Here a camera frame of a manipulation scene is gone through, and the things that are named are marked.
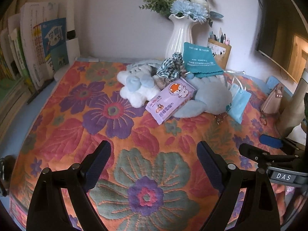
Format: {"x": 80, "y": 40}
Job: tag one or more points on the row of books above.
{"x": 36, "y": 48}

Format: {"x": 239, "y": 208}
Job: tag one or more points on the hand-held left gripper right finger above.
{"x": 211, "y": 168}

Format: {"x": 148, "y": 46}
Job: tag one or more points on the black monitor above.
{"x": 276, "y": 24}

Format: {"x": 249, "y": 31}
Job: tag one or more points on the blue checked scrunchie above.
{"x": 170, "y": 67}

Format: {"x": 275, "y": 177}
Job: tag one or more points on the light blue flat object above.
{"x": 272, "y": 81}

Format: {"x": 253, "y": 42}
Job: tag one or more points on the purple tissue pack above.
{"x": 170, "y": 96}

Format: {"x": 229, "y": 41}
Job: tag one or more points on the bunch of pens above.
{"x": 220, "y": 37}

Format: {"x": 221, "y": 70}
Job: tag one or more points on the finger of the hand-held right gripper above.
{"x": 272, "y": 140}
{"x": 255, "y": 152}

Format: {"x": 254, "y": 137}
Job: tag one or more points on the blue and white artificial flowers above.
{"x": 187, "y": 7}

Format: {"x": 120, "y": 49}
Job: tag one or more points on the white and blue plush toy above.
{"x": 137, "y": 86}

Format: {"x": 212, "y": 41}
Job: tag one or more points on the brown fuzzy scrunchie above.
{"x": 160, "y": 81}

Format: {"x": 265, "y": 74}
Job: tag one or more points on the white ribbed ceramic vase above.
{"x": 179, "y": 36}

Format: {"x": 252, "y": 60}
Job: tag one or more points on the blue face mask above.
{"x": 238, "y": 103}
{"x": 232, "y": 85}

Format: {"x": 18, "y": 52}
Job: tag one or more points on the bamboo pen holder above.
{"x": 223, "y": 55}

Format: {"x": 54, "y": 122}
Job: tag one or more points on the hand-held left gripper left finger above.
{"x": 98, "y": 166}

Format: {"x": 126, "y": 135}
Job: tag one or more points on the floral tablecloth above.
{"x": 96, "y": 125}

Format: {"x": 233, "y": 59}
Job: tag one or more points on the beige coin purse with keyring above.
{"x": 273, "y": 103}

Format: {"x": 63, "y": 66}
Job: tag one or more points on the grey-blue plush toy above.
{"x": 209, "y": 96}

